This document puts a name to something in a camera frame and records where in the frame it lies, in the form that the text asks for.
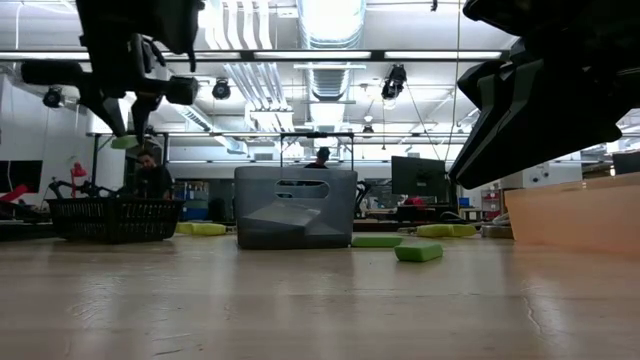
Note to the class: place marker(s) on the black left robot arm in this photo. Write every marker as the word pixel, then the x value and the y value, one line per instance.
pixel 140 25

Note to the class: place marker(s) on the blue storage bins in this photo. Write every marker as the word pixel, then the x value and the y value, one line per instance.
pixel 192 200

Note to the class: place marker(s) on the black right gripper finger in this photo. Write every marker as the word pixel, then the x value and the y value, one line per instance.
pixel 550 115
pixel 482 80

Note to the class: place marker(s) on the black computer monitor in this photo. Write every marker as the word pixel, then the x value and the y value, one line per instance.
pixel 20 175
pixel 419 176
pixel 626 163

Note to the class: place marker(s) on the black hanging spotlight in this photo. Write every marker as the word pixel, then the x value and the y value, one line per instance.
pixel 221 89
pixel 395 81
pixel 52 96

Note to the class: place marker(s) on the person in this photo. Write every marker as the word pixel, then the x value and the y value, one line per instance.
pixel 320 157
pixel 150 175

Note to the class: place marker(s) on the black plastic mesh basket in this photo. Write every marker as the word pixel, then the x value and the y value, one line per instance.
pixel 115 220

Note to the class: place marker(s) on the silver ceiling air duct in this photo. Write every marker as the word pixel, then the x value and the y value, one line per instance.
pixel 330 30

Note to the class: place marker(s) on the black aluminium table frame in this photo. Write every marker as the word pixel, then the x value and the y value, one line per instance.
pixel 380 227

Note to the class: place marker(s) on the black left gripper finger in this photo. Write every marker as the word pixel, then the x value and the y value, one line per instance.
pixel 112 112
pixel 141 115

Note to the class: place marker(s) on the orange translucent plastic tray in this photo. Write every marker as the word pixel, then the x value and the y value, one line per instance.
pixel 575 215

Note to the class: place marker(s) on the white cabinet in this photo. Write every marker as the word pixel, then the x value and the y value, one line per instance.
pixel 545 175

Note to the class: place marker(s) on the black metal rig frame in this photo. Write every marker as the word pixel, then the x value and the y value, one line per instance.
pixel 316 135

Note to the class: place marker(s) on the black background robot arm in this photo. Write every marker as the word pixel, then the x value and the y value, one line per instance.
pixel 75 189

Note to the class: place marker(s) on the green rectangular eraser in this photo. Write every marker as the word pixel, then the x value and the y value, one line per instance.
pixel 418 252
pixel 376 241
pixel 125 142

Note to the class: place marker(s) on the white ceiling light strip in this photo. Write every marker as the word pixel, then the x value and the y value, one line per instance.
pixel 312 55
pixel 442 55

